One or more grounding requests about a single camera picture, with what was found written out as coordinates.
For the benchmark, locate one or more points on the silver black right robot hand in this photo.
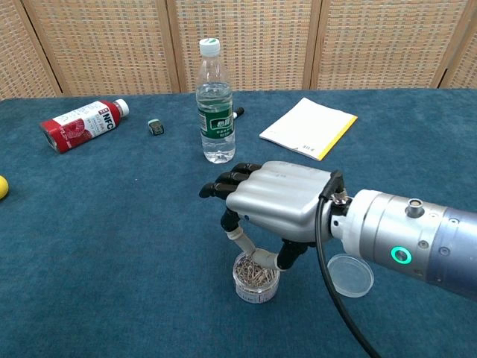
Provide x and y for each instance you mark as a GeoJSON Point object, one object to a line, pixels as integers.
{"type": "Point", "coordinates": [279, 197]}

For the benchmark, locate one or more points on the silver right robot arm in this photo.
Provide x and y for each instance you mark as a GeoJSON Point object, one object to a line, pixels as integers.
{"type": "Point", "coordinates": [410, 235]}

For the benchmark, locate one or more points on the clear jar of paper clips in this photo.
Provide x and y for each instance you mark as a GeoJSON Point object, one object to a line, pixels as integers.
{"type": "Point", "coordinates": [257, 291]}

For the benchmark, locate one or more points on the white notebook yellow spine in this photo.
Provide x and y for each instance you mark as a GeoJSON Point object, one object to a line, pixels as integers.
{"type": "Point", "coordinates": [309, 127]}

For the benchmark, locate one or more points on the black marker pen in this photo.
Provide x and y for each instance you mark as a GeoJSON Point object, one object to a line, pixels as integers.
{"type": "Point", "coordinates": [239, 112]}

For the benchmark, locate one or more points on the clear water bottle green label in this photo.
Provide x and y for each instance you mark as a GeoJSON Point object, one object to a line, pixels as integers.
{"type": "Point", "coordinates": [216, 112]}

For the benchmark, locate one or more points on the clear round plastic lid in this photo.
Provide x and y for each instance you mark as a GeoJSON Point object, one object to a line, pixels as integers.
{"type": "Point", "coordinates": [350, 279]}

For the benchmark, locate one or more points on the woven folding screen panel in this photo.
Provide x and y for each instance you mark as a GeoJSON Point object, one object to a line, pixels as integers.
{"type": "Point", "coordinates": [466, 63]}
{"type": "Point", "coordinates": [384, 41]}
{"type": "Point", "coordinates": [18, 48]}
{"type": "Point", "coordinates": [104, 44]}
{"type": "Point", "coordinates": [253, 41]}

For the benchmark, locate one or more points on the blue tablecloth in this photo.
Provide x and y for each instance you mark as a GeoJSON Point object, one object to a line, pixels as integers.
{"type": "Point", "coordinates": [112, 242]}

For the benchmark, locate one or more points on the red juice bottle white cap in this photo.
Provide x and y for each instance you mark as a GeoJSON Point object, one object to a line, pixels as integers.
{"type": "Point", "coordinates": [82, 125]}

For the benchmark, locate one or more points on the yellow ball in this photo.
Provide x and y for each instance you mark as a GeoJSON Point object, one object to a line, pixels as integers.
{"type": "Point", "coordinates": [2, 191]}

